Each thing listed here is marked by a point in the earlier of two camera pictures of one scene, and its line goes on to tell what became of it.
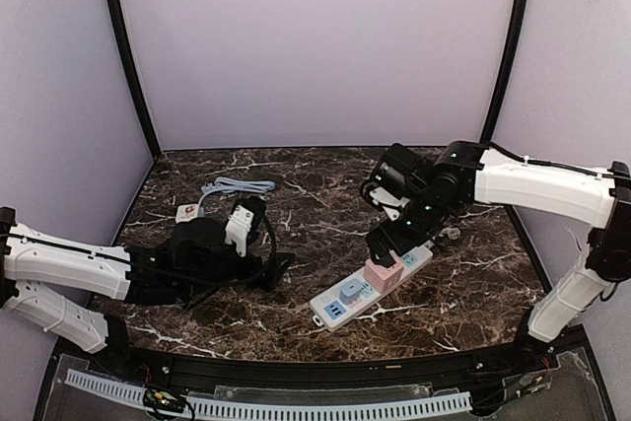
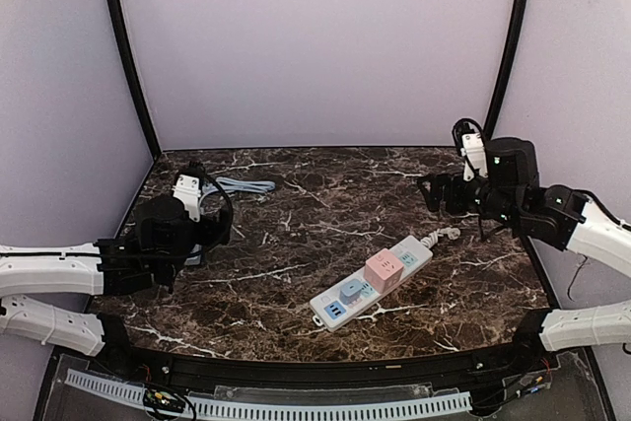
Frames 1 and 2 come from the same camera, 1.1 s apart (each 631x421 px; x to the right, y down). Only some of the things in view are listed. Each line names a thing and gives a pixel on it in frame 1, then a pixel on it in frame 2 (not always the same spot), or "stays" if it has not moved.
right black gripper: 383,245 → 445,192
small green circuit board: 158,399 stays
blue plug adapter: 350,291 stays
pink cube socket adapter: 383,278 stays
